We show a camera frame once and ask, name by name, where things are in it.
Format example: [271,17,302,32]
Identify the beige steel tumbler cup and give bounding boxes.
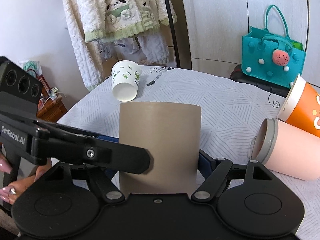
[119,102,201,196]

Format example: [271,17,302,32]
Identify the white cactus paper cup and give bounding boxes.
[111,60,142,102]

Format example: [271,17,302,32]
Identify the pink cup grey lid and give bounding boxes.
[248,118,319,181]

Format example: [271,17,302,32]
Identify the orange paper cup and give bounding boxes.
[277,75,320,137]

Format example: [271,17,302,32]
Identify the left hand painted nails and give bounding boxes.
[0,154,52,205]

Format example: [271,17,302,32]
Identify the brown wooden side cabinet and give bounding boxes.
[37,95,68,122]

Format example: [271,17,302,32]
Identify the white patterned tablecloth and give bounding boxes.
[59,67,319,239]

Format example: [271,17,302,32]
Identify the teal felt tote bag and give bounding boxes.
[241,4,306,88]

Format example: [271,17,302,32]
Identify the cream green fluffy jacket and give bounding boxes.
[77,0,177,42]

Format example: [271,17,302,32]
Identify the black clothes rack pole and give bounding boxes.
[161,0,193,70]

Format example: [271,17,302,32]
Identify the white cable knit cardigan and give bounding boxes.
[62,0,105,91]

